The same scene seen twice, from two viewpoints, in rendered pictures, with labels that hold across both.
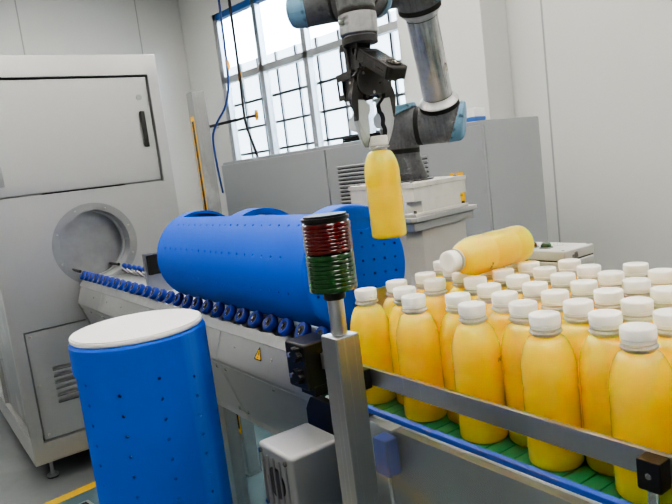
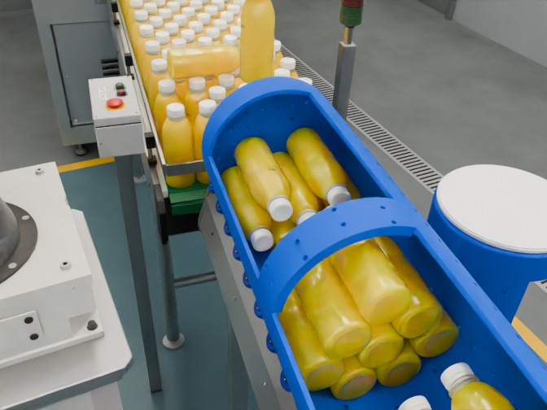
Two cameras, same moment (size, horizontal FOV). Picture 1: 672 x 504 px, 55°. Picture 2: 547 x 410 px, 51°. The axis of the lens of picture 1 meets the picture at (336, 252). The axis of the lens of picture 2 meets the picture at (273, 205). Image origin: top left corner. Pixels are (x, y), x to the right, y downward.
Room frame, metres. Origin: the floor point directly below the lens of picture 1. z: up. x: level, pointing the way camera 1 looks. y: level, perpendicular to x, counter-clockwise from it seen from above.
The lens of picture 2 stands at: (2.36, 0.24, 1.70)
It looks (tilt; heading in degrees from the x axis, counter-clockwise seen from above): 37 degrees down; 196
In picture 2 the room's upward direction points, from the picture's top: 3 degrees clockwise
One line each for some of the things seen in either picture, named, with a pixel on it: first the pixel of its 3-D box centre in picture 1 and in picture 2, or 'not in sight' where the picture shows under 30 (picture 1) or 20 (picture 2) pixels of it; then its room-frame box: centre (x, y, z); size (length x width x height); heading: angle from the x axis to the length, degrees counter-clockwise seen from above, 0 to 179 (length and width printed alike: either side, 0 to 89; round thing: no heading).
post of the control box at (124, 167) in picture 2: not in sight; (141, 284); (1.34, -0.43, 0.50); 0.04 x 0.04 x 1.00; 35
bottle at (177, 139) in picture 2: not in sight; (178, 148); (1.34, -0.27, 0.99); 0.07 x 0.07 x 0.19
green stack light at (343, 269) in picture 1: (331, 270); (351, 12); (0.83, 0.01, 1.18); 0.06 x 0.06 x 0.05
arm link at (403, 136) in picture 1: (400, 126); not in sight; (1.99, -0.25, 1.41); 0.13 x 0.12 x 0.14; 67
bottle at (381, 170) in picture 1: (384, 190); (257, 37); (1.27, -0.11, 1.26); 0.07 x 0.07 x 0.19
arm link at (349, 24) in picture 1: (356, 27); not in sight; (1.29, -0.10, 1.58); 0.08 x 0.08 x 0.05
